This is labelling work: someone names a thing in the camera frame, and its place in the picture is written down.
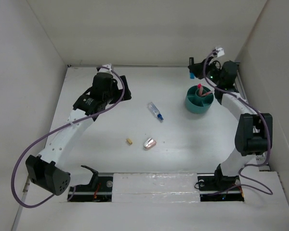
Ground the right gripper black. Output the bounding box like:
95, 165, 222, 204
188, 56, 223, 86

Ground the pink cap black highlighter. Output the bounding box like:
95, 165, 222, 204
197, 84, 203, 97

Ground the blue cap black highlighter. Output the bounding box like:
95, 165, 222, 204
188, 57, 195, 79

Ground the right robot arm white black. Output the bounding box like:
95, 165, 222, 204
185, 56, 273, 190

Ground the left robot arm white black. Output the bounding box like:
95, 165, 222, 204
26, 72, 131, 195

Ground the clear glue bottle blue cap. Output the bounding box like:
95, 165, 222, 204
147, 102, 164, 122

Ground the teal round compartment organizer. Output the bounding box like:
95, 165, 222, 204
184, 86, 214, 114

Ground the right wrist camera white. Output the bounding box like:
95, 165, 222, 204
212, 47, 225, 58

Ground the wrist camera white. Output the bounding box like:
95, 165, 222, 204
212, 47, 225, 58
96, 64, 112, 74

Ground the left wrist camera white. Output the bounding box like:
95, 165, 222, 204
96, 64, 112, 74

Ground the aluminium rail right side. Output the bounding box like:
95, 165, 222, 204
231, 62, 272, 169

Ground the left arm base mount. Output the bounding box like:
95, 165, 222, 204
67, 165, 114, 203

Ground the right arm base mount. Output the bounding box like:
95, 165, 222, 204
194, 174, 245, 202

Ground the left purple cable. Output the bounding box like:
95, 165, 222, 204
11, 66, 125, 208

